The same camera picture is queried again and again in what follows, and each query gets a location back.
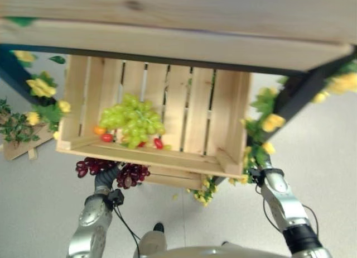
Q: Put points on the yellow flower leaf garland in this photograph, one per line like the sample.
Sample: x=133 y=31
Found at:
x=44 y=96
x=267 y=121
x=206 y=192

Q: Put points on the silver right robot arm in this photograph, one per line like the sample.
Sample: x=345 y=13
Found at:
x=281 y=196

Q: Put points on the red cherry tomato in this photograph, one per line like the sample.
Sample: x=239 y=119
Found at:
x=158 y=143
x=106 y=137
x=142 y=144

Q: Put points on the single green grape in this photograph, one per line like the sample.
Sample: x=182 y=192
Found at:
x=167 y=147

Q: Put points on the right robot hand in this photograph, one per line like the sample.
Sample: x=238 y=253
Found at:
x=267 y=163

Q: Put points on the green plant in wooden box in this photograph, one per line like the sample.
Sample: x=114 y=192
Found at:
x=16 y=126

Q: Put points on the dark robot foot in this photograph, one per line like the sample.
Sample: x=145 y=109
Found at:
x=158 y=227

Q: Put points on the large wooden slatted crate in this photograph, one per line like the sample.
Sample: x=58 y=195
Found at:
x=195 y=112

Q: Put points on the silver robot body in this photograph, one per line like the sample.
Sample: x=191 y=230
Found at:
x=195 y=252

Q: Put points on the small wooden crate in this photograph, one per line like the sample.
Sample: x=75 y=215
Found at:
x=178 y=178

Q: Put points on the red grape bunch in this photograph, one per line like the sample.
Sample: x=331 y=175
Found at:
x=134 y=172

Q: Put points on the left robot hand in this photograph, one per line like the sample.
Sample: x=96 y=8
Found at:
x=104 y=177

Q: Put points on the orange cherry tomato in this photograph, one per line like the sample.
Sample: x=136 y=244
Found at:
x=99 y=129

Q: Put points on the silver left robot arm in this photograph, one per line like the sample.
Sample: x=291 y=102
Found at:
x=92 y=216

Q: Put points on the light wooden shelf board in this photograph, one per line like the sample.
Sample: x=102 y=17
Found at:
x=167 y=43
x=195 y=6

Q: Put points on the green grape bunch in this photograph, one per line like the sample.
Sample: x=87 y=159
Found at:
x=134 y=119

